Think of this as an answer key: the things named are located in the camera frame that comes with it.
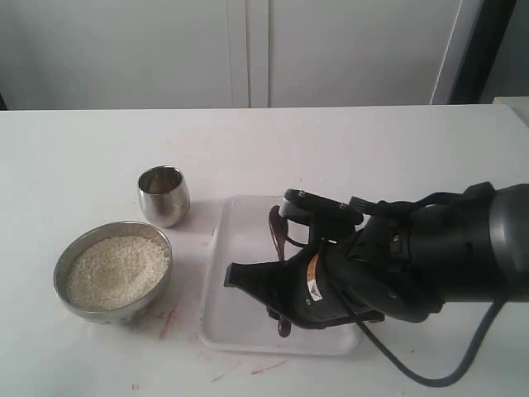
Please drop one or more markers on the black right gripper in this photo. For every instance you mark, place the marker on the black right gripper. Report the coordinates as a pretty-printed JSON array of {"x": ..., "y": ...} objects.
[{"x": 355, "y": 273}]

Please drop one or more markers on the white plastic tray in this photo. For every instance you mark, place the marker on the white plastic tray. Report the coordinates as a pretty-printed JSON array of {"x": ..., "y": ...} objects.
[{"x": 231, "y": 320}]

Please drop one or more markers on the steel bowl of rice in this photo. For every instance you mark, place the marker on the steel bowl of rice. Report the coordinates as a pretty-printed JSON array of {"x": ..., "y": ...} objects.
[{"x": 113, "y": 272}]

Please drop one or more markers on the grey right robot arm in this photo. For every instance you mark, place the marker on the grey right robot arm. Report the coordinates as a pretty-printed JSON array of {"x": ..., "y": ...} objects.
[{"x": 474, "y": 249}]

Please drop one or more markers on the white cabinet doors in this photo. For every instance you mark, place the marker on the white cabinet doors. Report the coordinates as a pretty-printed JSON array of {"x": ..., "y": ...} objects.
[{"x": 230, "y": 54}]

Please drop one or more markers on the brown wooden spoon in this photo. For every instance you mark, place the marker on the brown wooden spoon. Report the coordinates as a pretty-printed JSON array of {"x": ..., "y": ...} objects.
[{"x": 278, "y": 227}]

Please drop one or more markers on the stainless steel cup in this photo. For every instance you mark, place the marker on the stainless steel cup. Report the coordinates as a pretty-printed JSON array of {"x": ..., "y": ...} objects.
[{"x": 163, "y": 195}]

